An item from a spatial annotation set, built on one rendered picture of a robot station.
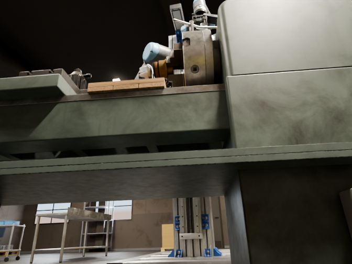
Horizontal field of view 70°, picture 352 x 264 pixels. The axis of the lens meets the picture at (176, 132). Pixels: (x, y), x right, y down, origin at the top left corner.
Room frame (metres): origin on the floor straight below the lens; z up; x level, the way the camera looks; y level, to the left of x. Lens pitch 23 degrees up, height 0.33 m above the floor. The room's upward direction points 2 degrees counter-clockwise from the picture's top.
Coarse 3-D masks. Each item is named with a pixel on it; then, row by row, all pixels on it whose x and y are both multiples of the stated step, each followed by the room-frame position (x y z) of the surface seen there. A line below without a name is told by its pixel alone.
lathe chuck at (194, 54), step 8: (184, 32) 0.85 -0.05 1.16; (192, 32) 0.84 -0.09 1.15; (200, 32) 0.84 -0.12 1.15; (192, 40) 0.83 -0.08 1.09; (200, 40) 0.82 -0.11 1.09; (184, 48) 0.83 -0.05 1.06; (192, 48) 0.83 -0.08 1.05; (200, 48) 0.83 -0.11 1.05; (184, 56) 0.84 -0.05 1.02; (192, 56) 0.84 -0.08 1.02; (200, 56) 0.84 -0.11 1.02; (184, 64) 0.85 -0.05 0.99; (192, 64) 0.85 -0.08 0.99; (200, 64) 0.85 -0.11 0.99; (184, 72) 0.88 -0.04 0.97; (192, 72) 0.88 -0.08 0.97; (200, 72) 0.87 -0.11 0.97; (192, 80) 0.90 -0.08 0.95; (200, 80) 0.90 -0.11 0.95
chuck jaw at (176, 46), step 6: (186, 42) 0.84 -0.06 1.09; (174, 48) 0.85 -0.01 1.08; (180, 48) 0.85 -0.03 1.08; (174, 54) 0.88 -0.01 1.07; (180, 54) 0.88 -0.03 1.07; (168, 60) 0.93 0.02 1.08; (174, 60) 0.92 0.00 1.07; (180, 60) 0.92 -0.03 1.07; (168, 66) 0.95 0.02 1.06; (174, 66) 0.95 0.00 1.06; (180, 66) 0.95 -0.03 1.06
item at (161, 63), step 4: (160, 60) 0.96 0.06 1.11; (164, 60) 0.96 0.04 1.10; (156, 64) 0.96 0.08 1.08; (160, 64) 0.95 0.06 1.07; (164, 64) 0.95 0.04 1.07; (156, 68) 0.96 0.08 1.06; (160, 68) 0.96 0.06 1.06; (164, 68) 0.96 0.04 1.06; (168, 68) 0.97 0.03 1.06; (172, 68) 0.97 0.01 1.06; (156, 72) 0.97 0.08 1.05; (160, 72) 0.97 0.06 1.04; (164, 72) 0.97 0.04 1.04; (168, 72) 0.98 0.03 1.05; (172, 72) 0.98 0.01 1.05; (156, 76) 1.00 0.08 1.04; (160, 76) 0.99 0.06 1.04; (164, 76) 0.99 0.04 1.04
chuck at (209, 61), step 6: (204, 30) 0.85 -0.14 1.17; (210, 30) 0.84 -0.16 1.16; (204, 36) 0.83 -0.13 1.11; (210, 36) 0.82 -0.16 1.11; (204, 42) 0.82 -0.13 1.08; (210, 42) 0.82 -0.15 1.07; (210, 48) 0.82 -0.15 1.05; (210, 54) 0.83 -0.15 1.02; (210, 60) 0.84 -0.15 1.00; (210, 66) 0.86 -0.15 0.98; (210, 72) 0.87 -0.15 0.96; (210, 78) 0.89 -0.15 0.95; (210, 84) 0.92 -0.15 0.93
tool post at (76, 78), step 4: (72, 76) 1.07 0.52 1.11; (76, 76) 1.06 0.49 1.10; (80, 76) 1.08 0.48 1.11; (72, 80) 1.07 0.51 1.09; (76, 80) 1.06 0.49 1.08; (80, 80) 1.08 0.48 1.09; (84, 80) 1.11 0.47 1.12; (76, 84) 1.06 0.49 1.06; (80, 84) 1.07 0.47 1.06; (84, 84) 1.11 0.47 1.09; (80, 88) 1.07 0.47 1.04; (84, 88) 1.12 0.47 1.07
